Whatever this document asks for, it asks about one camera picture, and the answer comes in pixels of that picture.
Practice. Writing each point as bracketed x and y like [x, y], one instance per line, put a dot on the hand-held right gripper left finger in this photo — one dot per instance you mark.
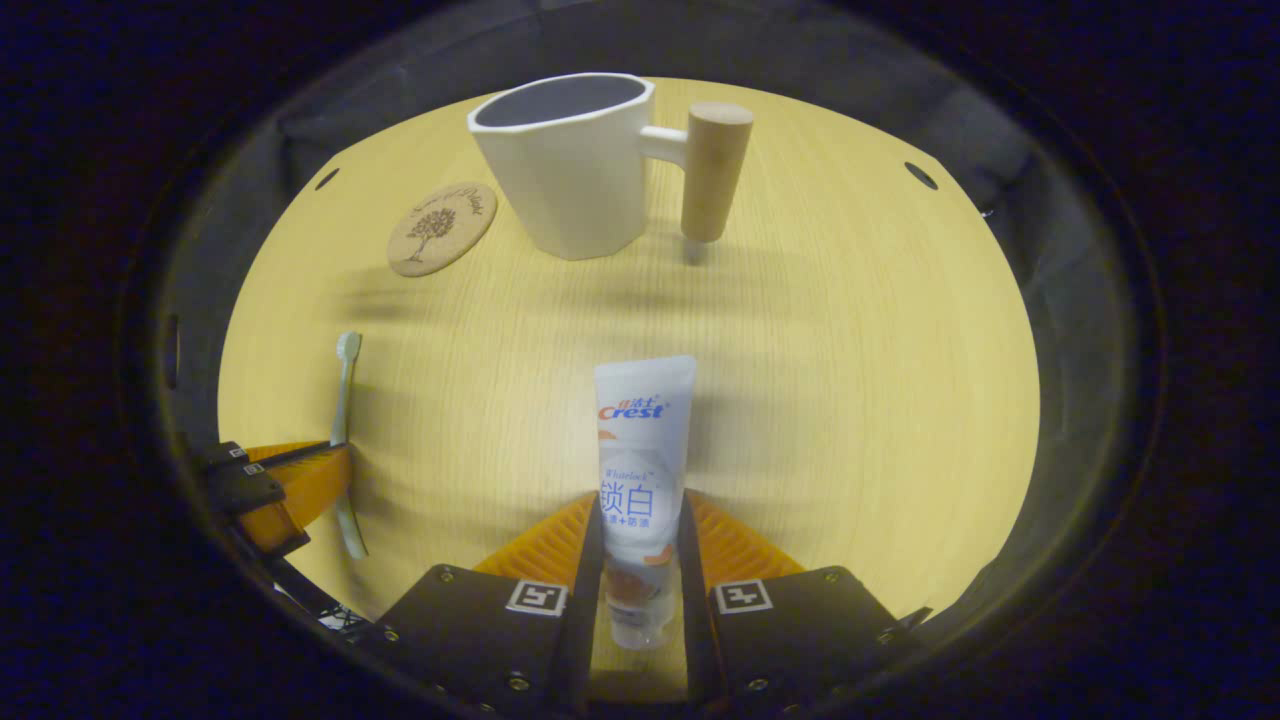
[590, 600]

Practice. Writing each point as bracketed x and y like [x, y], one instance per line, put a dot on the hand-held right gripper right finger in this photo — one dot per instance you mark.
[692, 600]

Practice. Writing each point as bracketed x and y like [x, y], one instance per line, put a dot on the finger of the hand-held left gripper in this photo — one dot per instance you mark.
[300, 495]
[285, 456]

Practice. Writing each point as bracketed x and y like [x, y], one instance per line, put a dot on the pale green toothbrush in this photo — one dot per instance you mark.
[344, 400]

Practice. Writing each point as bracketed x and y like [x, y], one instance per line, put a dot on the white toothpaste tube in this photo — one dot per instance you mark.
[645, 450]

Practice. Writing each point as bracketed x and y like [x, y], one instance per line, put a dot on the round cork coaster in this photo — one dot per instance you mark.
[442, 228]

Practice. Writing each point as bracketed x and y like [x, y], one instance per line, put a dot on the wooden desktop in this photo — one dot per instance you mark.
[850, 400]

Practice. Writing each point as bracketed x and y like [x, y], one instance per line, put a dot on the black desk grommet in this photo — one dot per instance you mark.
[920, 175]
[327, 178]

